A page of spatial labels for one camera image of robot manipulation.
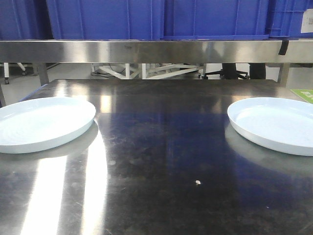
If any blue plastic bin centre-right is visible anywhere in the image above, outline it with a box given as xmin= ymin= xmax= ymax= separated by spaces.
xmin=163 ymin=0 xmax=269 ymax=40

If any black tape strip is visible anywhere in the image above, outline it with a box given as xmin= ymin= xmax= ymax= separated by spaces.
xmin=278 ymin=40 xmax=289 ymax=56

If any blue plastic bin far left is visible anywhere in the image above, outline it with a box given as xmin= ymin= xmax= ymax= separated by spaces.
xmin=0 ymin=0 xmax=52 ymax=41

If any white metal frame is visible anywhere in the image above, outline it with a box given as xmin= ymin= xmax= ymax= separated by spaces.
xmin=90 ymin=63 xmax=205 ymax=80

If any blue plastic crate far right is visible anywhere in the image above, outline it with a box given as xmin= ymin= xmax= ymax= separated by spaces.
xmin=266 ymin=0 xmax=313 ymax=39

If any white paper label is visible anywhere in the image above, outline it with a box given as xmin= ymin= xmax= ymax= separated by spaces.
xmin=301 ymin=8 xmax=313 ymax=33

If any green sign sheet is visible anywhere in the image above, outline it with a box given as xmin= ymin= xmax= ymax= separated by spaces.
xmin=291 ymin=89 xmax=313 ymax=104

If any blue plastic bin centre-left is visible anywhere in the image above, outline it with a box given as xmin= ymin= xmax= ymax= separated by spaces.
xmin=46 ymin=0 xmax=165 ymax=41

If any light blue plate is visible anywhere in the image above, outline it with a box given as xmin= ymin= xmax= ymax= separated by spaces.
xmin=0 ymin=97 xmax=96 ymax=154
xmin=227 ymin=97 xmax=313 ymax=156

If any black office chair base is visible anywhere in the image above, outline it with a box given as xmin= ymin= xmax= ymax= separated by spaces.
xmin=201 ymin=63 xmax=250 ymax=80

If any stainless steel shelf rail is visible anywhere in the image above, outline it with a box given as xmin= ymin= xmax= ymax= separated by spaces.
xmin=0 ymin=39 xmax=313 ymax=64

